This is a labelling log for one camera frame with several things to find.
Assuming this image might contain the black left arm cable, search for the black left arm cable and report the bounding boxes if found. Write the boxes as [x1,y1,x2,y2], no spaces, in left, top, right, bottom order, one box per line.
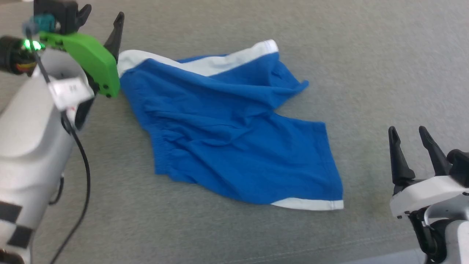
[24,22,91,264]

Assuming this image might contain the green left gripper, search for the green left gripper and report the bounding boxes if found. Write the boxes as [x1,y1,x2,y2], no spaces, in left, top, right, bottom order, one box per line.
[38,4,125,98]

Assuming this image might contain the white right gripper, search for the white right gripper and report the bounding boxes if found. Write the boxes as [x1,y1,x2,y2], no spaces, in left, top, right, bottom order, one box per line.
[388,126,469,220]

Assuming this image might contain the white paper label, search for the white paper label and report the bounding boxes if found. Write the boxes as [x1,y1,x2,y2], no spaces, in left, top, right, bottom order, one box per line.
[49,76,95,110]

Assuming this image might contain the blue shorts with white trim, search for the blue shorts with white trim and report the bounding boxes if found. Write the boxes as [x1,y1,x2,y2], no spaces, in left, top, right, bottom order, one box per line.
[117,39,344,211]

